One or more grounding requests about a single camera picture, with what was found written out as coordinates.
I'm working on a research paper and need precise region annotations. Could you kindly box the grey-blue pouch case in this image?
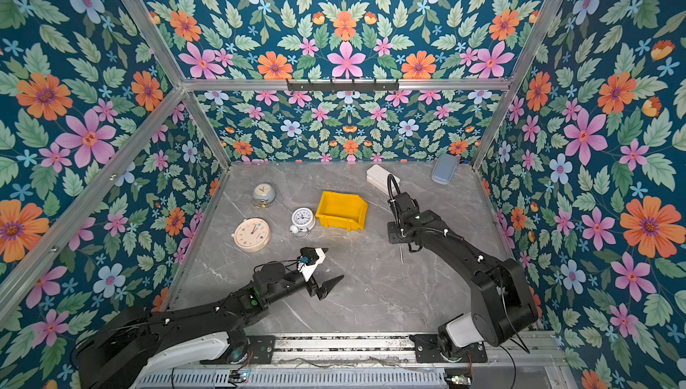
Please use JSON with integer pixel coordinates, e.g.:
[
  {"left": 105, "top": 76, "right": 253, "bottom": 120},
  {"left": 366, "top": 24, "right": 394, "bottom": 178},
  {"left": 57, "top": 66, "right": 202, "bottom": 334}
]
[{"left": 431, "top": 153, "right": 460, "bottom": 185}]

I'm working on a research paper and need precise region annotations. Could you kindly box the aluminium front rail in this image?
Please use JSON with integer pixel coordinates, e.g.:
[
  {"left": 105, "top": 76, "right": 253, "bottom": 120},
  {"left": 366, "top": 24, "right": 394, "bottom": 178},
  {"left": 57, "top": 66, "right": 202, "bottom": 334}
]
[{"left": 160, "top": 332, "right": 564, "bottom": 369}]

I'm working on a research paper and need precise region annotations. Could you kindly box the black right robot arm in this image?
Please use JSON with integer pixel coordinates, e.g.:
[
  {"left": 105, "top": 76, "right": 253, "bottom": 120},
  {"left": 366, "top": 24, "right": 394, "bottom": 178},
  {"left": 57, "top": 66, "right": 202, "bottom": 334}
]
[{"left": 388, "top": 193, "right": 540, "bottom": 360}]

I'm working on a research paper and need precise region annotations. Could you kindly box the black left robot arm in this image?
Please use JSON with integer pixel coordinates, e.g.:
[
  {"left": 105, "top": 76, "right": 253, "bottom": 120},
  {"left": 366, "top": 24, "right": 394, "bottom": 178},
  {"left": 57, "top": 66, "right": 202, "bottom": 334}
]
[{"left": 74, "top": 247, "right": 343, "bottom": 388}]

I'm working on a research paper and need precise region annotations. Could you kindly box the white rectangular box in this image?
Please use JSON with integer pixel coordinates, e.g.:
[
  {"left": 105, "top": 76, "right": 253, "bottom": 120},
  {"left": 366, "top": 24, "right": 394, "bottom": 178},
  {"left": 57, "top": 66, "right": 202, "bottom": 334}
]
[{"left": 366, "top": 165, "right": 391, "bottom": 193}]

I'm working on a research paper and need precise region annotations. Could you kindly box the black hook rail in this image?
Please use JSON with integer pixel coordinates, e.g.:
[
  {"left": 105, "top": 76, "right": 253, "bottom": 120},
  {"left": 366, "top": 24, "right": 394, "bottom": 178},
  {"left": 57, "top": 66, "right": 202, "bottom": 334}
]
[{"left": 286, "top": 79, "right": 400, "bottom": 93}]

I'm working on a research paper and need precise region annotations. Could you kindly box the white alarm clock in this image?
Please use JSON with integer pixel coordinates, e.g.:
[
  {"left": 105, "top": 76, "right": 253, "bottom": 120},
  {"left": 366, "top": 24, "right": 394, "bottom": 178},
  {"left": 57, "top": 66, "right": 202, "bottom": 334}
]
[{"left": 289, "top": 207, "right": 316, "bottom": 237}]

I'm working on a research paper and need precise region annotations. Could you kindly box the yellow plastic bin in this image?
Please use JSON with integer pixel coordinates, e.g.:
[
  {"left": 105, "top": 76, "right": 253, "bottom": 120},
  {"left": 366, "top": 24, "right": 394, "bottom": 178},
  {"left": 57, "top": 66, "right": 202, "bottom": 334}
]
[{"left": 315, "top": 191, "right": 368, "bottom": 231}]

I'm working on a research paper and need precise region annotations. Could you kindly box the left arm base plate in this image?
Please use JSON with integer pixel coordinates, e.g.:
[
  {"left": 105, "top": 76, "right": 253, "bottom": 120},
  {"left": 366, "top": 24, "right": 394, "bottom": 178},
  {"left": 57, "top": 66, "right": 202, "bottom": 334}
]
[{"left": 200, "top": 335, "right": 276, "bottom": 365}]

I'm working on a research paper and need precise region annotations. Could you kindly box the white ribbed cable duct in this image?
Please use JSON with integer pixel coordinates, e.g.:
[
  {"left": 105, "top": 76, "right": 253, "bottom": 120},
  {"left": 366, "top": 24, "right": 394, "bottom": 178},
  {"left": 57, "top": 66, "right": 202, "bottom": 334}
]
[{"left": 137, "top": 369, "right": 448, "bottom": 388}]

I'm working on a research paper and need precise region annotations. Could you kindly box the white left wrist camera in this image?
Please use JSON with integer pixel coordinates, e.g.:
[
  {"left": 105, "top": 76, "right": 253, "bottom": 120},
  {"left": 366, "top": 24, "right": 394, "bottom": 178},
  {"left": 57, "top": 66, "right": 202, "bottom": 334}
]
[{"left": 298, "top": 247, "right": 324, "bottom": 266}]

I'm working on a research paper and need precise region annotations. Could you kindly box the beige round wall clock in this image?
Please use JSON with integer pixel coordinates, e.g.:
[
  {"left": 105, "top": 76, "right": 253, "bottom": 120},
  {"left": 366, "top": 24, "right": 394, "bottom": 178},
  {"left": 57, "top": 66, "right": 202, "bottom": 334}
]
[{"left": 232, "top": 218, "right": 272, "bottom": 253}]

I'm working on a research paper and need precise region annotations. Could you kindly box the grey-blue round clock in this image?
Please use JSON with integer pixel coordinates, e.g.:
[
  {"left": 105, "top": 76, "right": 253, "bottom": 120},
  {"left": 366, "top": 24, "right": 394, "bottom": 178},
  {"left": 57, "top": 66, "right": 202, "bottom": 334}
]
[{"left": 252, "top": 183, "right": 276, "bottom": 209}]

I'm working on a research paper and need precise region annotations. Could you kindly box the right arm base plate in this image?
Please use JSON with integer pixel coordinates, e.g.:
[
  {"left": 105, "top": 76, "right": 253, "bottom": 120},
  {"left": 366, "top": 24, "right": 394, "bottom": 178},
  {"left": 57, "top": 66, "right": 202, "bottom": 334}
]
[{"left": 409, "top": 334, "right": 488, "bottom": 365}]

